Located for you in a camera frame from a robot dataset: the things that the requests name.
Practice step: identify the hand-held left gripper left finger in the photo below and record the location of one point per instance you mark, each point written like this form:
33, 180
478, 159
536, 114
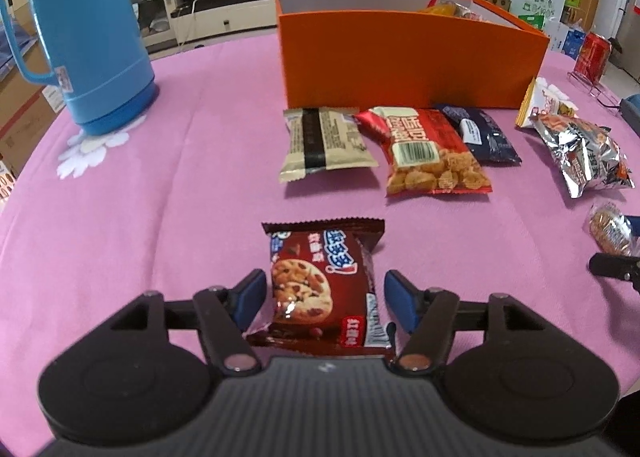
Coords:
250, 297

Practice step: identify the blue white carton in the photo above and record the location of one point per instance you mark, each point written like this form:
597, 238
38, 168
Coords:
575, 42

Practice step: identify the red fried nut packet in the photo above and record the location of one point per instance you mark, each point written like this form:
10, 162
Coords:
425, 137

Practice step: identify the black glasses case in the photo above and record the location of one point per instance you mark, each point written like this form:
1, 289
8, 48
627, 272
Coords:
631, 109

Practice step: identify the dark navy snack packet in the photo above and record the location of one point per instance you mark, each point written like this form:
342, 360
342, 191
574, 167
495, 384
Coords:
490, 142

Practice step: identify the yellow white snack packet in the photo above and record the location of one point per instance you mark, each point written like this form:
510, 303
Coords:
545, 99

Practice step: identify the beige snack packet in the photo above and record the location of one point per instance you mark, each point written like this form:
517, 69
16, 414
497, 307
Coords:
345, 147

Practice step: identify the brown chocolate cookie packet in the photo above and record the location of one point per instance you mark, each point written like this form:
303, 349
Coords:
310, 287

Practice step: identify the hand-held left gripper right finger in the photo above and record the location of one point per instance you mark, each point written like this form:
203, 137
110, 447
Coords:
400, 297

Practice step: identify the orange cardboard box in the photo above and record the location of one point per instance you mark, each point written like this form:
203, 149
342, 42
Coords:
400, 62

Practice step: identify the silver orange chip bag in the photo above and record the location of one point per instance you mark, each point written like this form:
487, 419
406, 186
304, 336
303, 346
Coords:
585, 152

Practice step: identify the eyeglasses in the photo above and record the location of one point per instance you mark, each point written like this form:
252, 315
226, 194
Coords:
606, 98

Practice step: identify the clear round biscuit packet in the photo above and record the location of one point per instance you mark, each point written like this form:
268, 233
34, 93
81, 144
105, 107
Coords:
607, 232

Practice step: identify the large taped cardboard box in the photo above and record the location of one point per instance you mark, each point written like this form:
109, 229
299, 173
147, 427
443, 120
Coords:
25, 112

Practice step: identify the red soda can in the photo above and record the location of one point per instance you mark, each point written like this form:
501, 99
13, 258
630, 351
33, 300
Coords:
592, 57

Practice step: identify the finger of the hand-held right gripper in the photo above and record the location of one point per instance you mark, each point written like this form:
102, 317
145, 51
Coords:
612, 264

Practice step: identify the pink flower tablecloth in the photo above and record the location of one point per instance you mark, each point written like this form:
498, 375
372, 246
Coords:
150, 237

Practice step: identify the blue thermos jug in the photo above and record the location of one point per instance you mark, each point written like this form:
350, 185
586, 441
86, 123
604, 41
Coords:
100, 37

